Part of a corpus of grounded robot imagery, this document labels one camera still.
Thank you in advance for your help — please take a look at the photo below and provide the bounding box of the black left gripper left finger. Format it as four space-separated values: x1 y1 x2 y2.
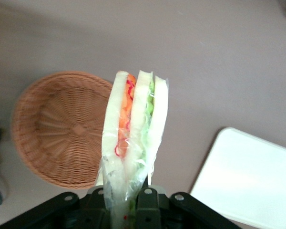
85 186 112 229

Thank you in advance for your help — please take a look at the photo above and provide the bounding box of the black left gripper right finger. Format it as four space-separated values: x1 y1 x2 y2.
134 187 162 229

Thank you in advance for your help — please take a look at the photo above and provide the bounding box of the cream plastic tray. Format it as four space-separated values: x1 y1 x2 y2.
189 127 286 229

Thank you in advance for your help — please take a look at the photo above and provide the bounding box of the brown round wicker basket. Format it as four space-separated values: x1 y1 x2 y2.
10 71 115 190

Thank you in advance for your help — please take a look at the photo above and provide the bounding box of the plastic sandwich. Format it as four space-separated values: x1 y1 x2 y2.
95 70 170 229

